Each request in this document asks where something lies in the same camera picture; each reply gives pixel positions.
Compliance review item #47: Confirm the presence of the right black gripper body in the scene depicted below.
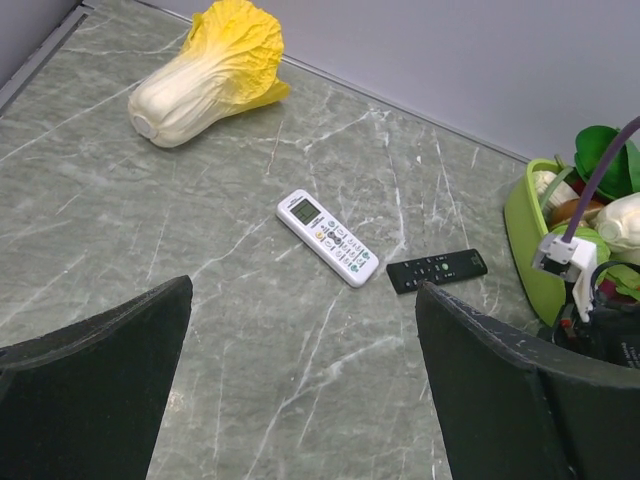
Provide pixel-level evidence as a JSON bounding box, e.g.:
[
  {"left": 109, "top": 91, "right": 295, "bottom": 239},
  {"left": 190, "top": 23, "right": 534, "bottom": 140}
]
[{"left": 537, "top": 303, "right": 639, "bottom": 369}]

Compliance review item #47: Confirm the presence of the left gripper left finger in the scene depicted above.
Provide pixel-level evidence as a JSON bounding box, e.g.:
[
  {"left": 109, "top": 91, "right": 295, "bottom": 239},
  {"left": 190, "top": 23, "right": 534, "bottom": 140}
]
[{"left": 1, "top": 276, "right": 193, "bottom": 479}]

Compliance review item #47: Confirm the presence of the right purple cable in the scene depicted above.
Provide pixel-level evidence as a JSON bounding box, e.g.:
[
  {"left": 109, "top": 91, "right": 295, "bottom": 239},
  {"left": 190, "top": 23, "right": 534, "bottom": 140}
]
[{"left": 563, "top": 114, "right": 640, "bottom": 244}]

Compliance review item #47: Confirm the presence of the brown mushroom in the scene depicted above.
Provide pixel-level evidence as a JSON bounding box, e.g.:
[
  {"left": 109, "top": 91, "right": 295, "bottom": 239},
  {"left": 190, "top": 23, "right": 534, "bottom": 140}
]
[{"left": 549, "top": 198, "right": 605, "bottom": 226}]

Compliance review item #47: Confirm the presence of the white garlic bulb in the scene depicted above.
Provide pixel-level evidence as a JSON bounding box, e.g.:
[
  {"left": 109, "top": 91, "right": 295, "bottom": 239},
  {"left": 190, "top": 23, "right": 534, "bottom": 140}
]
[{"left": 532, "top": 171, "right": 578, "bottom": 210}]

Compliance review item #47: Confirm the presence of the black slim remote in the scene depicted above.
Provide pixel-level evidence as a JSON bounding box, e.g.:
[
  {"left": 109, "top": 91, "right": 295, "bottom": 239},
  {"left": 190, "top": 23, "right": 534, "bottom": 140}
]
[{"left": 386, "top": 249, "right": 488, "bottom": 295}]

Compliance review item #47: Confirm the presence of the white air conditioner remote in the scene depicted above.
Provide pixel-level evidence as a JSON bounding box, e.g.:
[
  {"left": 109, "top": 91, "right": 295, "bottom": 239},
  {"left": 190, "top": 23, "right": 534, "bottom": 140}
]
[{"left": 276, "top": 189, "right": 379, "bottom": 288}]

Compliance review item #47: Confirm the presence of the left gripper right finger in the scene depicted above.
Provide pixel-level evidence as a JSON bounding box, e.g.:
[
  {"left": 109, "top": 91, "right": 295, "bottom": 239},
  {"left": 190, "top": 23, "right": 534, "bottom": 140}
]
[{"left": 415, "top": 282, "right": 639, "bottom": 479}]

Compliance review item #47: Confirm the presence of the round green cabbage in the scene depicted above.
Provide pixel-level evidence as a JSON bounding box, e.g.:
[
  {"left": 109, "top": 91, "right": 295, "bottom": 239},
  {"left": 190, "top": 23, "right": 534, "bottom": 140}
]
[{"left": 574, "top": 222, "right": 611, "bottom": 264}]

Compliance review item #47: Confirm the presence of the yellow napa cabbage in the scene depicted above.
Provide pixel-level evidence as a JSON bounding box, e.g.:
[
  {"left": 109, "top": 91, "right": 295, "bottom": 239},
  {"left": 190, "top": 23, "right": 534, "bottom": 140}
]
[{"left": 128, "top": 1, "right": 290, "bottom": 148}]

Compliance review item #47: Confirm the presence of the long green napa cabbage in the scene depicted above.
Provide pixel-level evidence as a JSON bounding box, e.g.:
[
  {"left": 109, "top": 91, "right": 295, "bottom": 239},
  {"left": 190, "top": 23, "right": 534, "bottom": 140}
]
[{"left": 594, "top": 193, "right": 640, "bottom": 253}]

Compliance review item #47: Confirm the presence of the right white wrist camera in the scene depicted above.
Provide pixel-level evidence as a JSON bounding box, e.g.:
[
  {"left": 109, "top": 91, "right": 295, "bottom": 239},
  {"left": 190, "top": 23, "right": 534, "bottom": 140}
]
[{"left": 532, "top": 233, "right": 598, "bottom": 323}]

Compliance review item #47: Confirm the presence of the green plastic basket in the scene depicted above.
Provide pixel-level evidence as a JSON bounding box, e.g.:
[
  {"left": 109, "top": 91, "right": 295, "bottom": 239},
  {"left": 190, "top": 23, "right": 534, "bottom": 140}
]
[{"left": 503, "top": 159, "right": 566, "bottom": 326}]

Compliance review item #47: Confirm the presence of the dark green spinach leaf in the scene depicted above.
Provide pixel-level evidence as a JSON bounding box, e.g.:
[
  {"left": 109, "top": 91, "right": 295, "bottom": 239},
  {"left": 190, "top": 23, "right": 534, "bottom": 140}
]
[{"left": 573, "top": 125, "right": 640, "bottom": 201}]

